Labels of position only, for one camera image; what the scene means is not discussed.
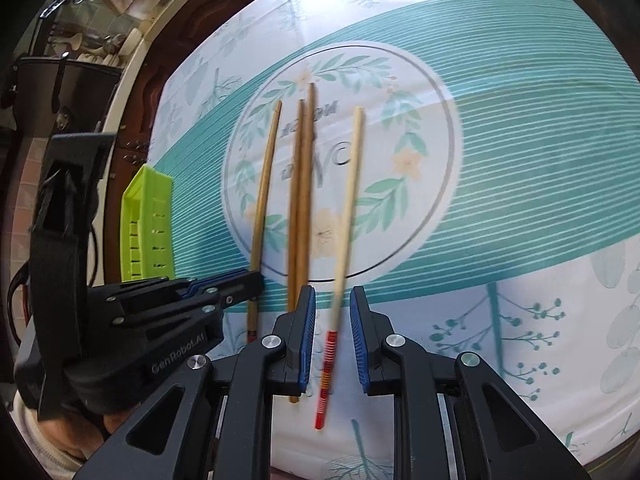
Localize white kitchen countertop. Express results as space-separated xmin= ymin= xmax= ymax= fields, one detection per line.
xmin=92 ymin=0 xmax=236 ymax=281

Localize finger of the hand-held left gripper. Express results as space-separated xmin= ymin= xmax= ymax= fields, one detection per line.
xmin=102 ymin=270 xmax=251 ymax=307
xmin=107 ymin=274 xmax=265 ymax=329

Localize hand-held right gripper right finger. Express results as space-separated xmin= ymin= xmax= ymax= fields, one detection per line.
xmin=350 ymin=286 xmax=591 ymax=480

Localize dark gripper cable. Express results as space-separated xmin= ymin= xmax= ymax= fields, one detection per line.
xmin=7 ymin=260 xmax=36 ymax=323

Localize green plastic utensil tray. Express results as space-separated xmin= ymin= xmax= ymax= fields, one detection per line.
xmin=120 ymin=164 xmax=176 ymax=281

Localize dark wooden base cabinets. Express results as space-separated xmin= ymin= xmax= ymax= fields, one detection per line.
xmin=112 ymin=0 xmax=281 ymax=171

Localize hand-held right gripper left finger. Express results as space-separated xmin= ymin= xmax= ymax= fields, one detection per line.
xmin=87 ymin=285 xmax=317 ymax=480

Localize person's left forearm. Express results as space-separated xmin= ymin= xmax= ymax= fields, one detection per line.
xmin=10 ymin=390 xmax=118 ymax=476

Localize leaf print tablecloth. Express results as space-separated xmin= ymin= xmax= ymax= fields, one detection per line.
xmin=147 ymin=0 xmax=640 ymax=480

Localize brown wooden chopstick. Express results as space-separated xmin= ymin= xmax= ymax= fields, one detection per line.
xmin=287 ymin=100 xmax=306 ymax=406
xmin=297 ymin=82 xmax=317 ymax=291

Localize pale chopstick red striped handle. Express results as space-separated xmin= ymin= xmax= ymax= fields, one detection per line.
xmin=314 ymin=106 xmax=366 ymax=431

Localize hanging utensil rack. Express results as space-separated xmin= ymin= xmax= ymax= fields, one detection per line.
xmin=45 ymin=5 xmax=131 ymax=66

